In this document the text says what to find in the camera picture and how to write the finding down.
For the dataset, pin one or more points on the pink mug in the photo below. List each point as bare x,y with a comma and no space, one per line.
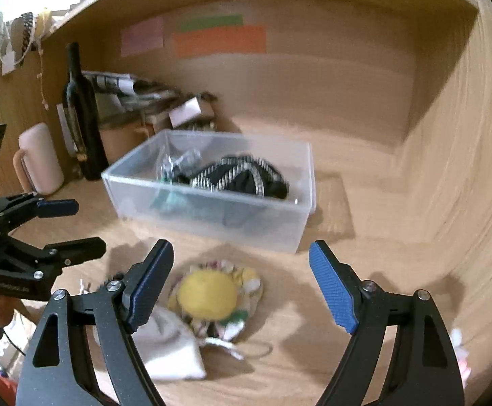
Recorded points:
38,156

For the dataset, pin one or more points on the black silver striped cloth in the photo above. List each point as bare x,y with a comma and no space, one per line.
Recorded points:
246,182

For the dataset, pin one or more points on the orange paper sheet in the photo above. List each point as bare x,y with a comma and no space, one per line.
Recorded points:
220,42

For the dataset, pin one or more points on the dark wine bottle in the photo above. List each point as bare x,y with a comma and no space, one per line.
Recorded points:
83,127

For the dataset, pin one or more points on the pink white cloth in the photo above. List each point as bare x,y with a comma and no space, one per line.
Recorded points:
459,355

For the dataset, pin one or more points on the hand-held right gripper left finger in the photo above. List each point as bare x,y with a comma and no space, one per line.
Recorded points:
148,287

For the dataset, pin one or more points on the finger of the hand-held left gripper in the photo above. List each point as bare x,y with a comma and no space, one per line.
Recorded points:
81,248
57,207

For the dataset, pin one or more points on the clear plastic bag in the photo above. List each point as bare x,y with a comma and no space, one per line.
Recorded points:
181,163

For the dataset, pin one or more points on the yellow floral pouch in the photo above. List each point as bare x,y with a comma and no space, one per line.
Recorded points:
208,296

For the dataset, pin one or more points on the green paper strip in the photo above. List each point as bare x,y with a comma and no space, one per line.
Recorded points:
212,23

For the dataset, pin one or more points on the clear plastic storage box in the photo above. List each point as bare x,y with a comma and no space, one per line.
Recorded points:
212,226

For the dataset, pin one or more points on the white hanging tag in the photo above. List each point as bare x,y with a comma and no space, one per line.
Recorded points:
11,61

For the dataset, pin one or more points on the teal cloth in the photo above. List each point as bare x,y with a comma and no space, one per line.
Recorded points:
167,201

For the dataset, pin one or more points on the brown cardboard box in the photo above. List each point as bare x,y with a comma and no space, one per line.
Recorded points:
123,143

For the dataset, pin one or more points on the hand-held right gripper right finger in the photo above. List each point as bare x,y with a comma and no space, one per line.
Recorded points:
332,287

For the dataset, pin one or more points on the small white carton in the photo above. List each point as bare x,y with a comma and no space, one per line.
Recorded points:
186,112

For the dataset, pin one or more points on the pink paper note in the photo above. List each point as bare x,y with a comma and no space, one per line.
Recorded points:
142,36

